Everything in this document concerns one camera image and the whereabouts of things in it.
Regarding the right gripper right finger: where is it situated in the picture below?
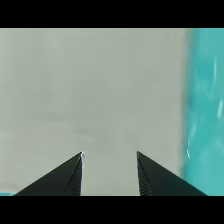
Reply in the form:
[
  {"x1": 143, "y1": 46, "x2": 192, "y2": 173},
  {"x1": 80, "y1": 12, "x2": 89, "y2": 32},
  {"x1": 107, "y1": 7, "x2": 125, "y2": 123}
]
[{"x1": 136, "y1": 150, "x2": 208, "y2": 197}]

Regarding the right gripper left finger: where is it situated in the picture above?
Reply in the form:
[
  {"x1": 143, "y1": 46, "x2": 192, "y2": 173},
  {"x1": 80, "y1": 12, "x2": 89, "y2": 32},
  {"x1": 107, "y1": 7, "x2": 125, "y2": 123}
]
[{"x1": 14, "y1": 151, "x2": 84, "y2": 197}]

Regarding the pale grey garment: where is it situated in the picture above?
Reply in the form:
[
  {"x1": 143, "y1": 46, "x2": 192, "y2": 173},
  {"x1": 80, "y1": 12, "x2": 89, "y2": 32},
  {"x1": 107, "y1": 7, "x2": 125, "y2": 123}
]
[{"x1": 0, "y1": 28, "x2": 196, "y2": 197}]

